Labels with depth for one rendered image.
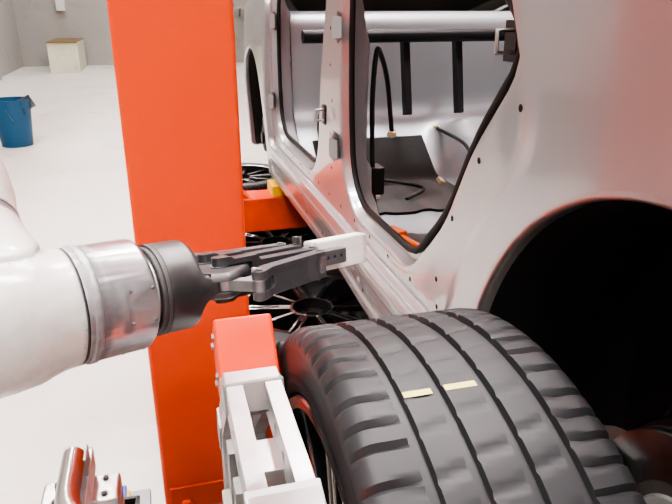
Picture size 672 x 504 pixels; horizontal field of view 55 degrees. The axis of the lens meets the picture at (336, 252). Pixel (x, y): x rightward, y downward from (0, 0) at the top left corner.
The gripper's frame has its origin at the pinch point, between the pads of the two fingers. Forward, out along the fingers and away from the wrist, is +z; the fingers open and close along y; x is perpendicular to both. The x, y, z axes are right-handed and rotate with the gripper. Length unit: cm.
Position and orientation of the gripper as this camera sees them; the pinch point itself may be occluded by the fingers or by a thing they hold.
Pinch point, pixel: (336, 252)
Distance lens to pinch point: 64.1
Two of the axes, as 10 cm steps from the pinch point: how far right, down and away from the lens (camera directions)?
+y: 6.4, 1.2, -7.6
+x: -0.5, -9.8, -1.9
